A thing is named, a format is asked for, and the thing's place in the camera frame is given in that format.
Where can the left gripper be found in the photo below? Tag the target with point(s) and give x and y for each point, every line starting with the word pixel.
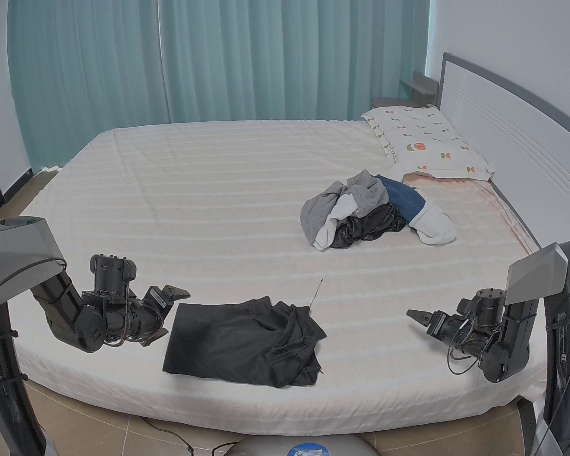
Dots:
pixel 149 316

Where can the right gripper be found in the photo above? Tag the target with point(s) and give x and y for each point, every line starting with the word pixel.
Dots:
pixel 444 329

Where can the black shorts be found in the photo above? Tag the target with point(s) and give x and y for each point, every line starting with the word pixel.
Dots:
pixel 228 340

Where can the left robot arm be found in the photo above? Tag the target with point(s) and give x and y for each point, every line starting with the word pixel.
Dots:
pixel 9 264

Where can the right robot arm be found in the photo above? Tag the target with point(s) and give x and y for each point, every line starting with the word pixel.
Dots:
pixel 541 273

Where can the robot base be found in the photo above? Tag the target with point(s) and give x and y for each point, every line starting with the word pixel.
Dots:
pixel 304 447

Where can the pile of clothes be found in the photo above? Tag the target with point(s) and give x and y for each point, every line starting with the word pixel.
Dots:
pixel 361 212

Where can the bed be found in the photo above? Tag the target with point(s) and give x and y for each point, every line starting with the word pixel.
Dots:
pixel 218 207

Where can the white printed pillow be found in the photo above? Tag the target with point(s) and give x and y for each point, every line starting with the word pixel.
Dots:
pixel 427 136

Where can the dark brown bedside table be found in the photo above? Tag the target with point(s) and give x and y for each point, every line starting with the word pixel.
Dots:
pixel 411 90

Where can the blue-green curtain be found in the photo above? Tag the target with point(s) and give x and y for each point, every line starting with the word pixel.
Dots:
pixel 85 55
pixel 289 41

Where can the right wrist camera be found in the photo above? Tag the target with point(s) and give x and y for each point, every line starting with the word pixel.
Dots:
pixel 465 311

